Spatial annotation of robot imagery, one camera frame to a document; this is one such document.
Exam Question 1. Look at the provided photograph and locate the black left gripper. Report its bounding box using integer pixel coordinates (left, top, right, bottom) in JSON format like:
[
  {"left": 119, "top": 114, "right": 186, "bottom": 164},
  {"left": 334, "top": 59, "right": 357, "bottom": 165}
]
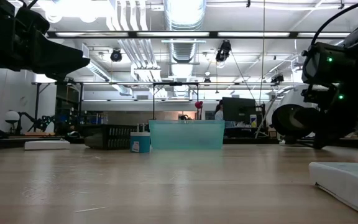
[{"left": 0, "top": 0, "right": 91, "bottom": 82}]

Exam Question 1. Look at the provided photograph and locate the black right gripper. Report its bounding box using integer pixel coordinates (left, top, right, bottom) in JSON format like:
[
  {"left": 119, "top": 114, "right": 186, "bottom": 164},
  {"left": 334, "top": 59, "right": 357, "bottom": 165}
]
[{"left": 301, "top": 42, "right": 358, "bottom": 150}]

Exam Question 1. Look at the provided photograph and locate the white product box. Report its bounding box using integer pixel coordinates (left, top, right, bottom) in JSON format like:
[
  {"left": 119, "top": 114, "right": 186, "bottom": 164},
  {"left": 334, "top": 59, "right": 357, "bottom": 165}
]
[
  {"left": 24, "top": 139, "right": 71, "bottom": 151},
  {"left": 308, "top": 161, "right": 358, "bottom": 223}
]

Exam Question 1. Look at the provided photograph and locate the small blue white box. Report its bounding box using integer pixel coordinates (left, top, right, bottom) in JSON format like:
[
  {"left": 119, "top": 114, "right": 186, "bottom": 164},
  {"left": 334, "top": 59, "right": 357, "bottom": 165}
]
[{"left": 129, "top": 131, "right": 152, "bottom": 154}]

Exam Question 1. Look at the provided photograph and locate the translucent green plastic bin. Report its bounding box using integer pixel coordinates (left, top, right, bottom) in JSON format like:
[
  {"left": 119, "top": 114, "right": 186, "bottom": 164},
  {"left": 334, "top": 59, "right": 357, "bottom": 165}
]
[{"left": 149, "top": 119, "right": 226, "bottom": 151}]

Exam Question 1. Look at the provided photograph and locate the white cylindrical lamp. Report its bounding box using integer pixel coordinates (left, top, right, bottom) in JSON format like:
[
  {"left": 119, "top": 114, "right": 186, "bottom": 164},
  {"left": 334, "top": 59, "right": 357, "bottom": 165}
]
[{"left": 271, "top": 88, "right": 323, "bottom": 146}]

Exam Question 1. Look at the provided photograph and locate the dark storage shelf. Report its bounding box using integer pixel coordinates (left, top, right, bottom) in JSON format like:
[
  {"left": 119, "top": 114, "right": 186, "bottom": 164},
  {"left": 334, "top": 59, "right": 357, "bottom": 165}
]
[{"left": 53, "top": 83, "right": 85, "bottom": 135}]

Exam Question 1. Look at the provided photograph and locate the white globe lamp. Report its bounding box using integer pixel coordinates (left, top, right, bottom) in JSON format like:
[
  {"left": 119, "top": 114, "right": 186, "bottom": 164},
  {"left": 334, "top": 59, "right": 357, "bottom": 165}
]
[{"left": 4, "top": 110, "right": 21, "bottom": 134}]

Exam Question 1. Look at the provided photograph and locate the black monitor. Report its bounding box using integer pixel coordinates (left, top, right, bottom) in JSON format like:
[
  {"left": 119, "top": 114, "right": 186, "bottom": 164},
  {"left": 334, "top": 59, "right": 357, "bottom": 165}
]
[{"left": 222, "top": 96, "right": 257, "bottom": 123}]

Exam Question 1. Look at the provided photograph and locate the black plastic mesh basket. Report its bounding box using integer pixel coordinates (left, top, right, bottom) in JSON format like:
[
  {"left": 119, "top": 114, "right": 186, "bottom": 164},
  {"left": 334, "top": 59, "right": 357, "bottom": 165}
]
[{"left": 84, "top": 124, "right": 143, "bottom": 151}]

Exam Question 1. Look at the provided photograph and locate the person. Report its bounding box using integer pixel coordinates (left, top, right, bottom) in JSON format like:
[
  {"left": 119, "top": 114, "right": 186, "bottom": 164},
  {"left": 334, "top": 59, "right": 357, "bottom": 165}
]
[{"left": 214, "top": 99, "right": 225, "bottom": 121}]

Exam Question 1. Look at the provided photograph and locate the round black ceiling camera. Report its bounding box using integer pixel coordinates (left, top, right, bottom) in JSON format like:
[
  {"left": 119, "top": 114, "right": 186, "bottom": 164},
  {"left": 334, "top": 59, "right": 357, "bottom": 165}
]
[{"left": 109, "top": 49, "right": 123, "bottom": 63}]

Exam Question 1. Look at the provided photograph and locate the long horizontal metal rail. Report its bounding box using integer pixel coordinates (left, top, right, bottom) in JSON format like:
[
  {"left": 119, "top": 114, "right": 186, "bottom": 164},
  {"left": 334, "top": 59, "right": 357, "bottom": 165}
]
[{"left": 31, "top": 81, "right": 310, "bottom": 87}]

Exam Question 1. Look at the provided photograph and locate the black aluminium table frame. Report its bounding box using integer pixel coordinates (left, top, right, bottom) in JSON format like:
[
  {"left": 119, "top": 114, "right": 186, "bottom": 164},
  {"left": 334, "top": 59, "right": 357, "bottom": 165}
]
[{"left": 0, "top": 136, "right": 358, "bottom": 149}]

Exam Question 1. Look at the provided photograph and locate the small black mounted camera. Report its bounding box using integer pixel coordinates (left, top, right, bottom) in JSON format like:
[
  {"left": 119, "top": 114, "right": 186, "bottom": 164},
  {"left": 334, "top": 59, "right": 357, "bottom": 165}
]
[{"left": 271, "top": 73, "right": 285, "bottom": 85}]

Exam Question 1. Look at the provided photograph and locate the black overhead frame beam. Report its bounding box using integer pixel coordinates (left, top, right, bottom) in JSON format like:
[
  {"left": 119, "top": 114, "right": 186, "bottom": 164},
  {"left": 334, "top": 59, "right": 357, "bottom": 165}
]
[{"left": 47, "top": 30, "right": 351, "bottom": 39}]

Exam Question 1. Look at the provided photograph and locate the silver ventilation duct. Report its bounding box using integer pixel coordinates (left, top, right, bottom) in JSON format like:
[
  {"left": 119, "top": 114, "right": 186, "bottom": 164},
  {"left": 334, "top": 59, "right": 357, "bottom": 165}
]
[{"left": 162, "top": 0, "right": 207, "bottom": 63}]

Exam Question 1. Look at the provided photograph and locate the black hanging camera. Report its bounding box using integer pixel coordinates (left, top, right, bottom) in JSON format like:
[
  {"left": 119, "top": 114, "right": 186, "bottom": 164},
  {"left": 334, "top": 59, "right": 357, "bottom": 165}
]
[{"left": 214, "top": 39, "right": 232, "bottom": 63}]

